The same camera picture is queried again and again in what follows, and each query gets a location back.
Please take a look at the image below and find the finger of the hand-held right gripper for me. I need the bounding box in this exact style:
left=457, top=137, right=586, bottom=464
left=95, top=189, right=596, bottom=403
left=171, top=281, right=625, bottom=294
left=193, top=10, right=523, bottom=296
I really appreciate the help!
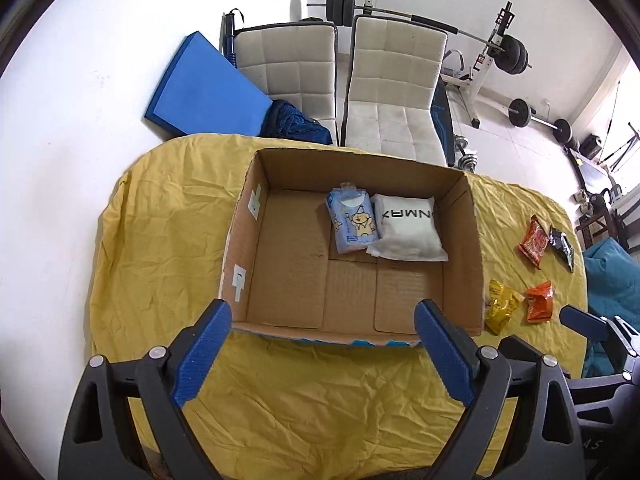
left=559, top=305, right=612, bottom=343
left=499, top=336, right=572, bottom=377

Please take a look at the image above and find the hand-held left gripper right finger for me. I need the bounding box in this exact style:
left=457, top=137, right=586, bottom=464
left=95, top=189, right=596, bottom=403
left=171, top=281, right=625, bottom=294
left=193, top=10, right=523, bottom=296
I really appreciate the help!
left=413, top=299, right=586, bottom=480

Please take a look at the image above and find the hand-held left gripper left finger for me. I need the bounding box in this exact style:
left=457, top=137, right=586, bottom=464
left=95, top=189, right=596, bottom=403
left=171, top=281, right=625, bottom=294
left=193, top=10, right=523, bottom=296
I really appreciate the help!
left=57, top=299, right=233, bottom=480

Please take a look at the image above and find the yellow snack packet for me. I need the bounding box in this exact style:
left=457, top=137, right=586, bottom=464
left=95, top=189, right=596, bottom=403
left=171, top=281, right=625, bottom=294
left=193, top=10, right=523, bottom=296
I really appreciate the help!
left=484, top=280, right=525, bottom=336

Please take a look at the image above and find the orange snack packet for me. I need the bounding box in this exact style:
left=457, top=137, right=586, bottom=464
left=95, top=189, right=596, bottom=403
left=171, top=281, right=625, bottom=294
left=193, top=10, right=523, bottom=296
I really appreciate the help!
left=524, top=281, right=556, bottom=323

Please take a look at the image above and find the teal bean bag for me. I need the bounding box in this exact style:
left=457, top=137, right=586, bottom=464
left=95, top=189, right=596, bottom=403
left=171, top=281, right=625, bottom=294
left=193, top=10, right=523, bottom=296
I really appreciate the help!
left=581, top=240, right=640, bottom=377

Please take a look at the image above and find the black snack packet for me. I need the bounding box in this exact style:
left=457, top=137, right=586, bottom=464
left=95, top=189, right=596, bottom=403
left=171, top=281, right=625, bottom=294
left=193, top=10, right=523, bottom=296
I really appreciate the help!
left=548, top=226, right=576, bottom=273

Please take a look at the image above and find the red snack packet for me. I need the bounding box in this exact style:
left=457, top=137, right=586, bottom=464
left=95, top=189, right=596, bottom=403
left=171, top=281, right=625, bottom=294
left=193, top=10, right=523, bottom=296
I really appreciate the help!
left=518, top=214, right=552, bottom=271

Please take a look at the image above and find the yellow table cloth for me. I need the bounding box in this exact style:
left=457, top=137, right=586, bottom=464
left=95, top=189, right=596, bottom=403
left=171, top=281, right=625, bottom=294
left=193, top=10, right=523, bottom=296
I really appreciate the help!
left=89, top=132, right=588, bottom=480

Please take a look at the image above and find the open cardboard box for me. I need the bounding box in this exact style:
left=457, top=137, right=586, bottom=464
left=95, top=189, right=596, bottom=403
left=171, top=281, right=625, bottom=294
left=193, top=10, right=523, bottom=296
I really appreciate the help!
left=218, top=148, right=485, bottom=348

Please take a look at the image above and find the white pillow packet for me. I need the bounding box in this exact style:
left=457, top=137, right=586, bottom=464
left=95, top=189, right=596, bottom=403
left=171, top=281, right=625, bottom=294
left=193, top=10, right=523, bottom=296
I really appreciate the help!
left=365, top=192, right=448, bottom=262

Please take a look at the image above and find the blue cartoon tissue packet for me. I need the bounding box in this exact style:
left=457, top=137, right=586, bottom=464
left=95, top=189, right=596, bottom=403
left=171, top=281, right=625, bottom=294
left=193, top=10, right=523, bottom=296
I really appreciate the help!
left=325, top=182, right=380, bottom=256

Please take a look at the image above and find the chrome dumbbell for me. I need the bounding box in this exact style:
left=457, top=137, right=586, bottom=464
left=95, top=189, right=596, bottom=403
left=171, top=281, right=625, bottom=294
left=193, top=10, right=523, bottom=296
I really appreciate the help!
left=454, top=135, right=481, bottom=168

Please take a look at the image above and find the short barbell with black plates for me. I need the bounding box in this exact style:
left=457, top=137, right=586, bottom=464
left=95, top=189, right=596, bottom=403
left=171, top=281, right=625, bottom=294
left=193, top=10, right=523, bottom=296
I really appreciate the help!
left=508, top=99, right=573, bottom=143

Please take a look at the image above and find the blue foam mat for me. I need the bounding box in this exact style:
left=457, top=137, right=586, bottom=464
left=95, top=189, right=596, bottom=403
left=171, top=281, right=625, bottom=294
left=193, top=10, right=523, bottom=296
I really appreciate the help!
left=144, top=31, right=273, bottom=138

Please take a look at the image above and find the white weight bench rack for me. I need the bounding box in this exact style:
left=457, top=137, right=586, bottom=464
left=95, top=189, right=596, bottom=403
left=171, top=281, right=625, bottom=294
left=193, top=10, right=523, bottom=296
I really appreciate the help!
left=440, top=2, right=516, bottom=129

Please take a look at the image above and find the white padded chair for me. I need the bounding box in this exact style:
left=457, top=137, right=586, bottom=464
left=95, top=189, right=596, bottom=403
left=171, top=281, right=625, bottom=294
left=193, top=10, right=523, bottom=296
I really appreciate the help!
left=234, top=22, right=338, bottom=146
left=340, top=15, right=449, bottom=167

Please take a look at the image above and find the black blue exercise bar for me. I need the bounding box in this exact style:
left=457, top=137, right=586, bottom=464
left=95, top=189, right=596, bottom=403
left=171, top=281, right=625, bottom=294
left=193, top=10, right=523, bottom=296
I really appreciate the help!
left=220, top=9, right=244, bottom=67

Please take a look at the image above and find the long barbell with black plates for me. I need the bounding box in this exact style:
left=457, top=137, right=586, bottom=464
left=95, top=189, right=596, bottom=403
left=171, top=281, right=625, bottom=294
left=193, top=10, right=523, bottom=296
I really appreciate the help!
left=326, top=0, right=531, bottom=75

